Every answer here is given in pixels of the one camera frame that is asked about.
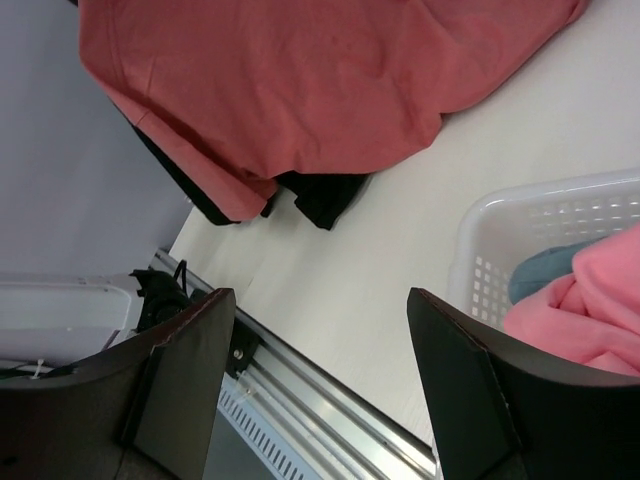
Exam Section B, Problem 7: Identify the blue t shirt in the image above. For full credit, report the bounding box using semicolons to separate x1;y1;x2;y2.
508;238;602;305

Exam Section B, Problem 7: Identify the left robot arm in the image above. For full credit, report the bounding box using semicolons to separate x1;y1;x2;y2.
1;260;194;380

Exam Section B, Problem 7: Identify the black garment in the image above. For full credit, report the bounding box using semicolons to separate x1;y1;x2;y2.
131;124;368;230

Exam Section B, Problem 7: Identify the white plastic basket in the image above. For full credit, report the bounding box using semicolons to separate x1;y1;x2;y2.
446;168;639;330

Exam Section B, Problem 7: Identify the front aluminium rail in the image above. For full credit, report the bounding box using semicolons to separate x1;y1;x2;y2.
152;249;441;480

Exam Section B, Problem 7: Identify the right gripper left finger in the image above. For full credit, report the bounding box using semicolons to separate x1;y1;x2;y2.
1;289;236;479

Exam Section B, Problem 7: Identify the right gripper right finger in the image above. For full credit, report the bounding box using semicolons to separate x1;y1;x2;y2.
407;288;639;479

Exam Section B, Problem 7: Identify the dark pink t shirt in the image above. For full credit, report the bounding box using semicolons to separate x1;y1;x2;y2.
77;1;587;223

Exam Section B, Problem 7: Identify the light pink t shirt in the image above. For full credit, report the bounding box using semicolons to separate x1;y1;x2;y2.
504;225;639;377

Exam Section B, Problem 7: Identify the white cable duct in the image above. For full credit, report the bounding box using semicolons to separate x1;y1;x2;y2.
217;381;318;480

